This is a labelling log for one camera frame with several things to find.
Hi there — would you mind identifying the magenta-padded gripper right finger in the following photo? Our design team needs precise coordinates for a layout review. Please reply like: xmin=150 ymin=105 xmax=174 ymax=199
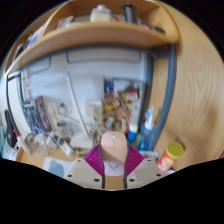
xmin=123 ymin=143 xmax=164 ymax=189

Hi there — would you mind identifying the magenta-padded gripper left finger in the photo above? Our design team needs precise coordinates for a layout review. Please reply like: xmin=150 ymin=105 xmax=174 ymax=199
xmin=63 ymin=143 xmax=106 ymax=189

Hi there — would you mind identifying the pink computer mouse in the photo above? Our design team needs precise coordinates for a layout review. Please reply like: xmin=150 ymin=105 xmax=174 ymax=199
xmin=99 ymin=131 xmax=129 ymax=177

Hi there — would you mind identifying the red chip can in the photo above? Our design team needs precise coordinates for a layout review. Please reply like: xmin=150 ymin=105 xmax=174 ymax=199
xmin=155 ymin=141 xmax=185 ymax=174

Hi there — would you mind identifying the blue spray bottle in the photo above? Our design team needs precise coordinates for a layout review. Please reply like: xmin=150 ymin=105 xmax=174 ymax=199
xmin=136 ymin=106 xmax=156 ymax=152

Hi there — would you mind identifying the white desk lamp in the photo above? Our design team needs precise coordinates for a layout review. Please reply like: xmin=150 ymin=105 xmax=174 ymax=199
xmin=59 ymin=71 xmax=96 ymax=149

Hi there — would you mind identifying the tan robot model figure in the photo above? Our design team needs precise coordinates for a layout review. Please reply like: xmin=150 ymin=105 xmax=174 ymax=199
xmin=93 ymin=96 xmax=132 ymax=141

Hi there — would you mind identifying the white red-capped pump bottle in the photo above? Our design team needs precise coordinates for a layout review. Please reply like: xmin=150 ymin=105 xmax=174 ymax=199
xmin=13 ymin=128 xmax=32 ymax=155

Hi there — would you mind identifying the blue model kit box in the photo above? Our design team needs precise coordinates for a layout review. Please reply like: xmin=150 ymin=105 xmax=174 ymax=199
xmin=21 ymin=95 xmax=53 ymax=134

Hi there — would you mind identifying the black bag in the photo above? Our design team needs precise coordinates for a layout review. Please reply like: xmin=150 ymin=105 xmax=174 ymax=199
xmin=3 ymin=109 xmax=18 ymax=149

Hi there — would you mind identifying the colourful robot picture box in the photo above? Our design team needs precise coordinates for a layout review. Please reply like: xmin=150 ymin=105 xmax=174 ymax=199
xmin=103 ymin=78 xmax=144 ymax=134

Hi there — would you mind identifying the wooden shelf unit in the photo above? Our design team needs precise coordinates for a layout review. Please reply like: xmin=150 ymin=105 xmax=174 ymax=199
xmin=4 ymin=0 xmax=181 ymax=78

